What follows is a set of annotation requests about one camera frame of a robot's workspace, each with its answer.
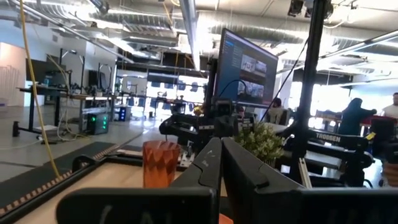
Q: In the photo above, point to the computer with green lights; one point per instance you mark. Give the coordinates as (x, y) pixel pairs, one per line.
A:
(98, 124)

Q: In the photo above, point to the computer with blue lights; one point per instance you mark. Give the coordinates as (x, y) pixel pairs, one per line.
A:
(124, 114)

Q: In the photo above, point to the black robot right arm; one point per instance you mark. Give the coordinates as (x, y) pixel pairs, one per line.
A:
(348, 141)

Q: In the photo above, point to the orange faceted plastic cup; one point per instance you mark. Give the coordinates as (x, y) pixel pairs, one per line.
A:
(160, 165)

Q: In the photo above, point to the small potted plant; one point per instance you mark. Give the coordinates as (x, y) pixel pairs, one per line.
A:
(259, 143)

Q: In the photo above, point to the black metal table frame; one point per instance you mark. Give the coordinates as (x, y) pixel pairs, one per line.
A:
(311, 77)

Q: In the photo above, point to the black standing desk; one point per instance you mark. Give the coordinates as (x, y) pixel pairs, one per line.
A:
(31, 109)

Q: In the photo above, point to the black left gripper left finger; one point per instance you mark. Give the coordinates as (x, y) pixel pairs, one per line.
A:
(192, 202)

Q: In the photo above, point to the hazard-striped black floor mat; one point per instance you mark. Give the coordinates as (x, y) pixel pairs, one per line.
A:
(31, 180)

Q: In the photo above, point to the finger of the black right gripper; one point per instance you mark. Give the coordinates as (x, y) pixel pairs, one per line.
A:
(186, 118)
(180, 130)

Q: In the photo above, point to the silver ventilation duct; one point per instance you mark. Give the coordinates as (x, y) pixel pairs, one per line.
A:
(273, 32)

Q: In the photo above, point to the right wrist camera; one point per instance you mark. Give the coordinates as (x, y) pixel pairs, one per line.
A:
(223, 109)

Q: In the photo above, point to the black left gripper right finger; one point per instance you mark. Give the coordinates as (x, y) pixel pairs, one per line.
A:
(264, 202)

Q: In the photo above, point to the long ceiling light strip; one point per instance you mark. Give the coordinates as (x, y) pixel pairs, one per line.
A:
(190, 31)

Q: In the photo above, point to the computer monitor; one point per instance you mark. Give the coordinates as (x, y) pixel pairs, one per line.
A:
(245, 68)

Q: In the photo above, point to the person's hand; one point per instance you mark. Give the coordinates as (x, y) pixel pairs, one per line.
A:
(391, 174)

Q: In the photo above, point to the person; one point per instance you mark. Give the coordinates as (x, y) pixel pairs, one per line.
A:
(276, 107)
(392, 110)
(353, 118)

